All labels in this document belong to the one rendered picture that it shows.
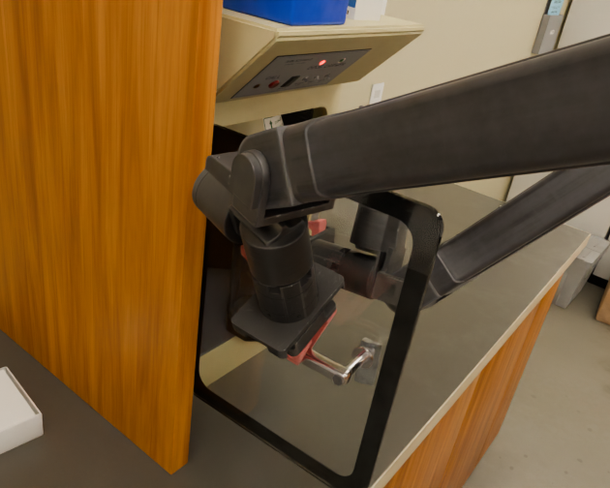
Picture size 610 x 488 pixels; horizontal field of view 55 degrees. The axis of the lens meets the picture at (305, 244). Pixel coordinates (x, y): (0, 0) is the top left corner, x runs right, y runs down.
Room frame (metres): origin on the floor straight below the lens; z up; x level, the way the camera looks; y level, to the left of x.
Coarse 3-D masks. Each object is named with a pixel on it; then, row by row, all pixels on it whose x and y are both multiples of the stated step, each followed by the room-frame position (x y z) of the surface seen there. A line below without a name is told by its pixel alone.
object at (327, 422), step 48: (384, 192) 0.52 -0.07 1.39; (336, 240) 0.55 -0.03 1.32; (384, 240) 0.52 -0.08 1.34; (432, 240) 0.49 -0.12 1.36; (240, 288) 0.61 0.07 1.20; (384, 288) 0.51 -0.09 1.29; (240, 336) 0.60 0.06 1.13; (336, 336) 0.53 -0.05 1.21; (384, 336) 0.51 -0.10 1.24; (240, 384) 0.60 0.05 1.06; (288, 384) 0.56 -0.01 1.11; (336, 384) 0.53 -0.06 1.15; (384, 384) 0.50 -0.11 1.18; (288, 432) 0.55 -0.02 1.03; (336, 432) 0.52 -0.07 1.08; (384, 432) 0.50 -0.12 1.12; (336, 480) 0.51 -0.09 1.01
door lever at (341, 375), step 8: (312, 352) 0.50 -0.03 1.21; (352, 352) 0.52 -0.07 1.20; (360, 352) 0.51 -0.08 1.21; (368, 352) 0.51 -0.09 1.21; (304, 360) 0.49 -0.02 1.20; (312, 360) 0.49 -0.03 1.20; (320, 360) 0.49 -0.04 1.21; (328, 360) 0.49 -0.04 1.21; (352, 360) 0.50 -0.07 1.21; (360, 360) 0.50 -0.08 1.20; (368, 360) 0.51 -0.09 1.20; (312, 368) 0.49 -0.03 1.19; (320, 368) 0.48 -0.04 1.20; (328, 368) 0.48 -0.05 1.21; (336, 368) 0.48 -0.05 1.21; (344, 368) 0.48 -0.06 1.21; (352, 368) 0.49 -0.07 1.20; (328, 376) 0.48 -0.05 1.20; (336, 376) 0.47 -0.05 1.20; (344, 376) 0.47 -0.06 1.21; (344, 384) 0.47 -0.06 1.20
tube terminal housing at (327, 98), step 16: (272, 96) 0.78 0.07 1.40; (288, 96) 0.81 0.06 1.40; (304, 96) 0.84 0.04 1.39; (320, 96) 0.87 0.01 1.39; (336, 96) 0.91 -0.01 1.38; (224, 112) 0.70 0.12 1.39; (240, 112) 0.73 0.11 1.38; (256, 112) 0.75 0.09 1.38; (272, 112) 0.78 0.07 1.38; (288, 112) 0.81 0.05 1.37; (320, 112) 0.93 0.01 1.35; (336, 112) 0.92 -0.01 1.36
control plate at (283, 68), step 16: (368, 48) 0.78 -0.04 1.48; (272, 64) 0.64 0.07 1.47; (288, 64) 0.67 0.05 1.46; (304, 64) 0.70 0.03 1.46; (336, 64) 0.77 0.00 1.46; (256, 80) 0.66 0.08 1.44; (272, 80) 0.69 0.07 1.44; (304, 80) 0.75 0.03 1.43; (320, 80) 0.79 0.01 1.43; (240, 96) 0.67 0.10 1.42
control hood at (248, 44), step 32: (224, 32) 0.63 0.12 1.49; (256, 32) 0.61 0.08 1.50; (288, 32) 0.61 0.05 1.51; (320, 32) 0.65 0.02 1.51; (352, 32) 0.71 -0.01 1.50; (384, 32) 0.77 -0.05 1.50; (416, 32) 0.84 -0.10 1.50; (224, 64) 0.63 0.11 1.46; (256, 64) 0.62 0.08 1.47; (352, 64) 0.81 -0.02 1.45; (224, 96) 0.65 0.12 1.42; (256, 96) 0.71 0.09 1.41
